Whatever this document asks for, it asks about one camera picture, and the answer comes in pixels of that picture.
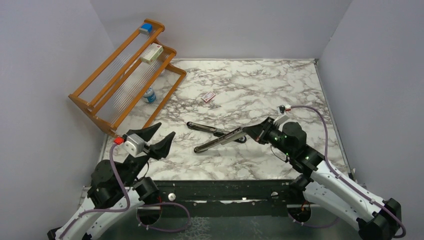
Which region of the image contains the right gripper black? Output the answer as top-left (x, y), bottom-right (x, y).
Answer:
top-left (243, 116), bottom-right (294, 158)

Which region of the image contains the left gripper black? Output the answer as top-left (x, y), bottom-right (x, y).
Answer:
top-left (121, 123), bottom-right (176, 187)

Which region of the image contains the black stapler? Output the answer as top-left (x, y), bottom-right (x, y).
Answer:
top-left (186, 121), bottom-right (247, 145)

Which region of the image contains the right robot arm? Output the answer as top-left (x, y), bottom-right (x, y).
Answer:
top-left (194, 116), bottom-right (406, 240)

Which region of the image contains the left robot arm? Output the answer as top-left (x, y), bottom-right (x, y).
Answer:
top-left (47, 122), bottom-right (176, 240)

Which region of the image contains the blue white jar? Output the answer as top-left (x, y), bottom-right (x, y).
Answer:
top-left (142, 87), bottom-right (157, 104)

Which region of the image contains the orange wooden shelf rack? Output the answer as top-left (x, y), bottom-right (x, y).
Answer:
top-left (68, 18), bottom-right (187, 137)

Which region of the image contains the red white staple box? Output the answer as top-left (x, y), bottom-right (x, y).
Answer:
top-left (201, 91), bottom-right (216, 103)

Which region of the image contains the white red box on shelf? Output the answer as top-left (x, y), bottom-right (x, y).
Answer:
top-left (139, 43), bottom-right (163, 65)

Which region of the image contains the blue grey eraser block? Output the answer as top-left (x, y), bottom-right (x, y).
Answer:
top-left (138, 23), bottom-right (153, 36)

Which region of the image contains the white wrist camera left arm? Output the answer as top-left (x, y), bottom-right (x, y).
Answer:
top-left (113, 133), bottom-right (147, 157)

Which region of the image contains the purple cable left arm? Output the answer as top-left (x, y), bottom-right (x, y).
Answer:
top-left (57, 143), bottom-right (192, 239)

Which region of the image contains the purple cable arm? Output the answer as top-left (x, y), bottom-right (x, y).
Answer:
top-left (57, 143), bottom-right (192, 239)
top-left (288, 105), bottom-right (407, 239)

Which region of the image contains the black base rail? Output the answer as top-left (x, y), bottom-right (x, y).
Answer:
top-left (81, 179), bottom-right (322, 220)

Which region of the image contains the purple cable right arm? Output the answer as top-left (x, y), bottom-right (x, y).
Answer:
top-left (288, 105), bottom-right (407, 239)

